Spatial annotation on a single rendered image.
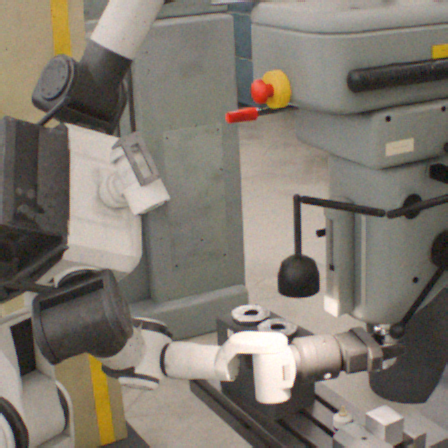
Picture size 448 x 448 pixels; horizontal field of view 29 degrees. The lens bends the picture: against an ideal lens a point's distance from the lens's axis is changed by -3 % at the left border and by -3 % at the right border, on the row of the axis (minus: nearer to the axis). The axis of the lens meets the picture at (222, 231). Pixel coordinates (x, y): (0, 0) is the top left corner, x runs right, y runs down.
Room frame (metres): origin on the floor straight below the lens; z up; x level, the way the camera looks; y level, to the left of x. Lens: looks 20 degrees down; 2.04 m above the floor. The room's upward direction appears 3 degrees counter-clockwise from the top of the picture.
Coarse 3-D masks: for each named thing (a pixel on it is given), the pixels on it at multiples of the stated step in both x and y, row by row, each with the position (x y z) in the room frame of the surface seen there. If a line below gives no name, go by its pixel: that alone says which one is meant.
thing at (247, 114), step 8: (288, 104) 1.52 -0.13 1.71; (232, 112) 1.46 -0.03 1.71; (240, 112) 1.46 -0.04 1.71; (248, 112) 1.47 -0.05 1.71; (256, 112) 1.47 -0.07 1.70; (264, 112) 1.49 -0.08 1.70; (272, 112) 1.50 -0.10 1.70; (232, 120) 1.45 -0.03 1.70; (240, 120) 1.46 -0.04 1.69; (248, 120) 1.47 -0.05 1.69
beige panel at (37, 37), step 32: (0, 0) 2.92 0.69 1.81; (32, 0) 2.97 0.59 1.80; (64, 0) 3.02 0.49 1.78; (0, 32) 2.91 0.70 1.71; (32, 32) 2.97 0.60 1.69; (64, 32) 3.02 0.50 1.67; (0, 64) 2.91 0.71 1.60; (32, 64) 2.96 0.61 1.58; (0, 96) 2.90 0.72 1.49; (64, 384) 2.95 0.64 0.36; (96, 384) 3.00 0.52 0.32; (96, 416) 3.00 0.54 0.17
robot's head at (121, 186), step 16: (112, 160) 1.41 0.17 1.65; (144, 160) 1.41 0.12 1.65; (112, 176) 1.44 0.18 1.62; (128, 176) 1.39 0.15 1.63; (144, 176) 1.39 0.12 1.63; (112, 192) 1.42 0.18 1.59; (128, 192) 1.38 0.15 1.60; (144, 192) 1.37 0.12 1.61; (160, 192) 1.38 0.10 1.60; (144, 208) 1.36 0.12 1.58
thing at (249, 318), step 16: (256, 304) 1.96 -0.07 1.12; (224, 320) 1.88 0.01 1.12; (240, 320) 1.85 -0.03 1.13; (256, 320) 1.84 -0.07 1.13; (272, 320) 1.84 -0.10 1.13; (288, 320) 1.83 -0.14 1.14; (224, 336) 1.87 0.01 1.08; (288, 336) 1.76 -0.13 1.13; (304, 336) 1.77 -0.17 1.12; (240, 368) 1.82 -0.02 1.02; (224, 384) 1.88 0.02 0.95; (240, 384) 1.83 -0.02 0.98; (304, 384) 1.77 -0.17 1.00; (256, 400) 1.78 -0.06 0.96; (288, 400) 1.74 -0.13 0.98; (304, 400) 1.77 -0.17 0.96; (272, 416) 1.73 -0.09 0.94
